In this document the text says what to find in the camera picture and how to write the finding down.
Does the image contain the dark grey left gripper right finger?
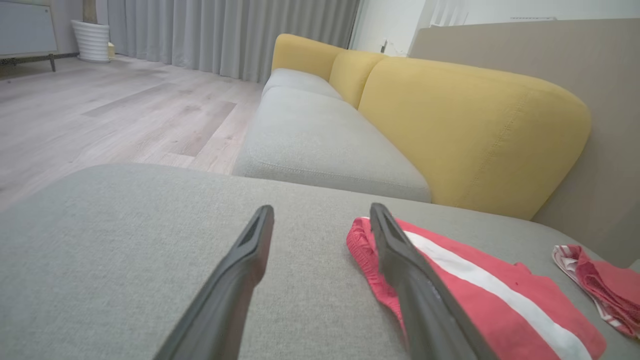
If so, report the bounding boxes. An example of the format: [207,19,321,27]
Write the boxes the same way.
[369,202,499,360]

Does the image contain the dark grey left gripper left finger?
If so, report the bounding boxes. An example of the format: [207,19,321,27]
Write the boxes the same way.
[152,205,275,360]

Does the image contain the red shorts with white stripe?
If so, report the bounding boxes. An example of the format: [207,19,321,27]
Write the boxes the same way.
[346,216,607,360]

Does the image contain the red white basketball jersey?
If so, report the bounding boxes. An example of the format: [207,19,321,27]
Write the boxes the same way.
[552,243,640,342]

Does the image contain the large grey sofa chaise cushion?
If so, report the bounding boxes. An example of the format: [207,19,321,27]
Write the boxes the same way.
[0,163,640,360]

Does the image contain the large yellow sofa back cushion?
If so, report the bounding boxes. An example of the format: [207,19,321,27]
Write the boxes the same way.
[358,56,592,221]

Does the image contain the grey sofa seat cushion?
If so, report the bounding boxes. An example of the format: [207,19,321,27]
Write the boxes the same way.
[262,68,344,101]
[232,86,432,204]

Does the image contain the small yellow sofa back cushion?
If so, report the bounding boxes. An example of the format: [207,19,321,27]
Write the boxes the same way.
[328,49,387,109]
[271,33,347,82]

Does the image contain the grey pleated curtain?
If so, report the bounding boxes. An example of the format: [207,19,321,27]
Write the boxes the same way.
[106,0,362,84]

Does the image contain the white slatted radiator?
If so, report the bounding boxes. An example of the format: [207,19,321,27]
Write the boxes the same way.
[429,0,472,27]

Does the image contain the white ribbed plant pot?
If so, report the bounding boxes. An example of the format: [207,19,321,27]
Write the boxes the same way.
[70,19,111,64]

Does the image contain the white mint tv cabinet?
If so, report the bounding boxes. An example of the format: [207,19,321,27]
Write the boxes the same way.
[0,0,80,72]

